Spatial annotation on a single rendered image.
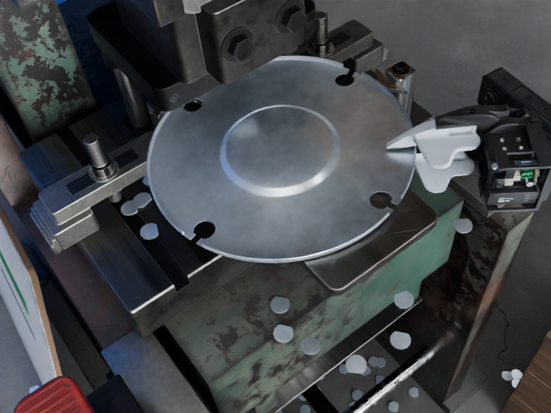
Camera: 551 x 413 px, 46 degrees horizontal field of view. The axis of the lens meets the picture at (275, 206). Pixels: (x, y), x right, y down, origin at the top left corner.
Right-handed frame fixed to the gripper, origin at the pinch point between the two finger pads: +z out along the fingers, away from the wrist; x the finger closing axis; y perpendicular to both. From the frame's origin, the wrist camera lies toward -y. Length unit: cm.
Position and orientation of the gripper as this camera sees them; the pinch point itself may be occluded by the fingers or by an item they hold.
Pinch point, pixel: (398, 142)
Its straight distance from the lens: 71.3
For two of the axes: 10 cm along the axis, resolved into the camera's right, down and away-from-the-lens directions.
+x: 0.9, 6.0, 7.9
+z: -10.0, 0.4, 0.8
